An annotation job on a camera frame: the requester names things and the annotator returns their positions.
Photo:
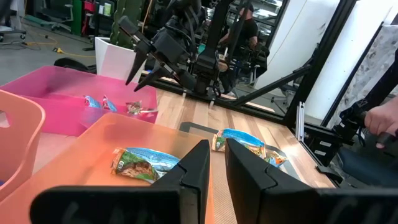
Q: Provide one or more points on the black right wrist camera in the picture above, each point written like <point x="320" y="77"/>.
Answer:
<point x="169" y="46"/>

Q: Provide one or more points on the green blue granola bar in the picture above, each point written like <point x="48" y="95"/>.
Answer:
<point x="140" y="165"/>

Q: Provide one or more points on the white planter pot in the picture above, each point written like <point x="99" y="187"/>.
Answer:
<point x="112" y="62"/>

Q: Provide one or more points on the green cabinet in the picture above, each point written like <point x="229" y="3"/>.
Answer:
<point x="76" y="18"/>

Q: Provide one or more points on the person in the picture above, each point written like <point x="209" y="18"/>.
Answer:
<point x="367" y="168"/>
<point x="248" y="31"/>

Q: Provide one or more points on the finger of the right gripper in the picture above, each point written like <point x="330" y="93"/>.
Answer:
<point x="157" y="76"/>
<point x="139" y="60"/>

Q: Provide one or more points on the green cactus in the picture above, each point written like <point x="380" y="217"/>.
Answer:
<point x="127" y="21"/>

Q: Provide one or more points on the patterned grey curtain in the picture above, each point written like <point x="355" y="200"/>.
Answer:
<point x="367" y="62"/>

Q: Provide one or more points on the green red granola bar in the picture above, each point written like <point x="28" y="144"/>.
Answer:
<point x="136" y="108"/>

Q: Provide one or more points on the translucent pink bin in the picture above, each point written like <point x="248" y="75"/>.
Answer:
<point x="46" y="93"/>

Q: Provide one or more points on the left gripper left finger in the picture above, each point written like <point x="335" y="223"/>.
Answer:
<point x="180" y="199"/>

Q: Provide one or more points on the translucent orange bin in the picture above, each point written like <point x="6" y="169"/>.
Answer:
<point x="93" y="140"/>

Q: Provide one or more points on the silver aluminium bracket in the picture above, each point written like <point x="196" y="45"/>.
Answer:
<point x="300" y="121"/>

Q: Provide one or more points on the black rounded object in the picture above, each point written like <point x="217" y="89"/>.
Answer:
<point x="71" y="64"/>

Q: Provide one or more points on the person's hand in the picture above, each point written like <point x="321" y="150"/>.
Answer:
<point x="382" y="118"/>

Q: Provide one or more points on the blue red granola bar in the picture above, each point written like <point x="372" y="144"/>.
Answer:
<point x="91" y="102"/>

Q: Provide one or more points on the black office chair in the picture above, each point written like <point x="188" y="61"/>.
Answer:
<point x="59" y="14"/>

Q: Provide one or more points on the blue orange granola bar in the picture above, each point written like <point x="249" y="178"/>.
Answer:
<point x="242" y="138"/>

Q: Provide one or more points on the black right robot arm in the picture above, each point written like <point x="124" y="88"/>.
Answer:
<point x="206" y="62"/>

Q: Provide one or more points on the grey office chair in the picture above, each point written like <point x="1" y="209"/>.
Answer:
<point x="14" y="31"/>

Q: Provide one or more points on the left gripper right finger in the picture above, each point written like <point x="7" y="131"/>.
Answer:
<point x="258" y="199"/>

